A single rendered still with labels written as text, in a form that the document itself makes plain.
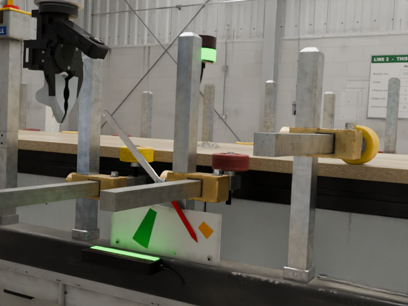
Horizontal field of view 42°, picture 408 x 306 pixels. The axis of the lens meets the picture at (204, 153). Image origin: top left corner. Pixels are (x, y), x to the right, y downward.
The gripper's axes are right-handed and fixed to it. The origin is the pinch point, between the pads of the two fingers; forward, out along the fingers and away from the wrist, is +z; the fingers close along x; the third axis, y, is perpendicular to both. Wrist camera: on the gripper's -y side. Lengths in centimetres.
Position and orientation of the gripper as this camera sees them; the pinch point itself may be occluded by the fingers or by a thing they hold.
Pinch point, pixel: (63, 116)
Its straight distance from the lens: 103.9
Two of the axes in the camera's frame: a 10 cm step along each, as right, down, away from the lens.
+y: -8.8, -0.7, 4.7
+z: -0.5, 10.0, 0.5
